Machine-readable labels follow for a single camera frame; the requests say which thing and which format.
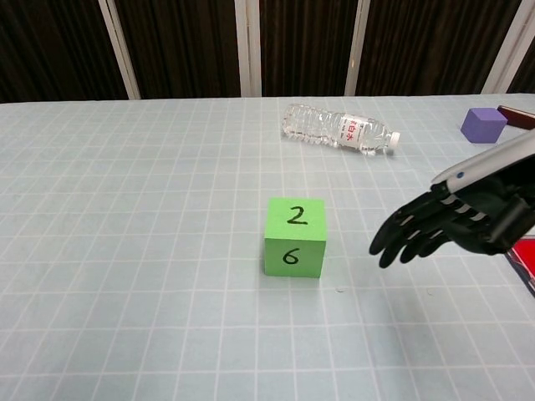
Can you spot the white metal frame post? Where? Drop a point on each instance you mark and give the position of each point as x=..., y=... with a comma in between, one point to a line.
x=120, y=50
x=356, y=50
x=508, y=50
x=248, y=50

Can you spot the black pleated curtain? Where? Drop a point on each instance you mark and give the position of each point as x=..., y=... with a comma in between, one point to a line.
x=188, y=46

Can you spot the clear plastic water bottle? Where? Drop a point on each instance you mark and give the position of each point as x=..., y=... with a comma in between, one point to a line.
x=334, y=127

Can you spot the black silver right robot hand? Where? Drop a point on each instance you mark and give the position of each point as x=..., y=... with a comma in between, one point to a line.
x=472, y=221

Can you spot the purple foam cube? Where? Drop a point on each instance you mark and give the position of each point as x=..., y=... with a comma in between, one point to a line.
x=480, y=125

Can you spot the red flat case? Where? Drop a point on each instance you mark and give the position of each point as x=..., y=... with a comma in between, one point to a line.
x=524, y=259

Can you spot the light blue grid tablecloth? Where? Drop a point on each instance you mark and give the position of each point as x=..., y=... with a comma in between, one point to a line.
x=125, y=250

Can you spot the dark red long stick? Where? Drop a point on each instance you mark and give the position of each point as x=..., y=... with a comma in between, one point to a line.
x=520, y=118

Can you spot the green numbered foam cube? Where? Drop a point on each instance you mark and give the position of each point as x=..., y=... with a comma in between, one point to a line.
x=294, y=250

